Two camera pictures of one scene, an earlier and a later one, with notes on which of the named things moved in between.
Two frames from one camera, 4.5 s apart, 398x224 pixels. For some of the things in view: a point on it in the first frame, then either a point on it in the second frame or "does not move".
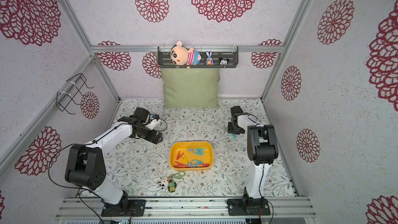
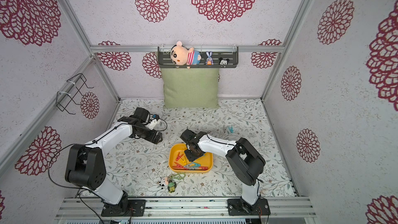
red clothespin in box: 179,155 does not move
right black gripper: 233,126 → 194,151
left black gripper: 152,138 does not move
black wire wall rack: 63,99 does not move
